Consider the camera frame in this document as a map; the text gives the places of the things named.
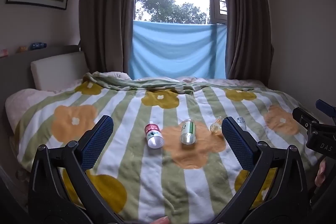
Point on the green label plastic bottle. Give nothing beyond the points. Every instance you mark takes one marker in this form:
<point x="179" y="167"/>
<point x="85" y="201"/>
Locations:
<point x="188" y="132"/>

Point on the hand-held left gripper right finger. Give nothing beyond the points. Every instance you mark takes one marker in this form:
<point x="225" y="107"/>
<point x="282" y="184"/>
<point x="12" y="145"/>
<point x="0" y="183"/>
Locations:
<point x="237" y="145"/>

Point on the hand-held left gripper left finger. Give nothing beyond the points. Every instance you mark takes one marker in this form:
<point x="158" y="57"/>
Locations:
<point x="97" y="144"/>

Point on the grey headboard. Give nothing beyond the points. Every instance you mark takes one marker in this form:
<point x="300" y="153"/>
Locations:
<point x="15" y="66"/>

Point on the person's right hand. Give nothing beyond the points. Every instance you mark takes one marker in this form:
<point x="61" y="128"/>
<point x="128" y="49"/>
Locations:
<point x="320" y="174"/>

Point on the floral striped blanket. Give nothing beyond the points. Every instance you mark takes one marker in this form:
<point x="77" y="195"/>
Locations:
<point x="157" y="176"/>

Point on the white headboard cushion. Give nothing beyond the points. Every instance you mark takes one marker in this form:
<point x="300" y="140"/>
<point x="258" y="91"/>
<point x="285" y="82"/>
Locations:
<point x="57" y="69"/>

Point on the person's left hand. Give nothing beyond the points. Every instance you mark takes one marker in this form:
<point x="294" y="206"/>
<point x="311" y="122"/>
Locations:
<point x="161" y="220"/>

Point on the light blue cloth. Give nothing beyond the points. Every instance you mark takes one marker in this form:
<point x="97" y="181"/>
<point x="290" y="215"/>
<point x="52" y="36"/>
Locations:
<point x="176" y="51"/>

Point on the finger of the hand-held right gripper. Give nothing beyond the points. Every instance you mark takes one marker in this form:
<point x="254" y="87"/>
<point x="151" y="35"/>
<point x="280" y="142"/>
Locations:
<point x="326" y="108"/>
<point x="305" y="119"/>

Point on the brown curtain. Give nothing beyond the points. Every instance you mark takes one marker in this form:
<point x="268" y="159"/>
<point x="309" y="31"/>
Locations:
<point x="244" y="24"/>
<point x="107" y="17"/>

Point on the pink figurine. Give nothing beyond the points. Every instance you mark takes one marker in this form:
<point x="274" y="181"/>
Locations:
<point x="3" y="52"/>

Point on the orange figurine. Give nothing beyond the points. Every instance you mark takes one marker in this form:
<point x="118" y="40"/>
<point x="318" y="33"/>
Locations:
<point x="22" y="49"/>

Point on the small clear cup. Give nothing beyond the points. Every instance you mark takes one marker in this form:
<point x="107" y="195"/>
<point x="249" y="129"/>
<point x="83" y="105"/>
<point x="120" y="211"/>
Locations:
<point x="240" y="120"/>

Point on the clear yellowish plastic bottle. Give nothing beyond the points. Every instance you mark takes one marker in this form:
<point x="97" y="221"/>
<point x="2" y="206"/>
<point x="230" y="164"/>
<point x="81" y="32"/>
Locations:
<point x="216" y="128"/>

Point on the blue bottle on headboard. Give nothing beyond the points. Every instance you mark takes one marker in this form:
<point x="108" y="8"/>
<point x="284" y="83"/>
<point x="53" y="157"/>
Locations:
<point x="37" y="45"/>

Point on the red label plastic bottle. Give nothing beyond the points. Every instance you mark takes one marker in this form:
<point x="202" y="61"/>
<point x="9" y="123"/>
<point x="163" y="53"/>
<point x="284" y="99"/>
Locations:
<point x="153" y="136"/>

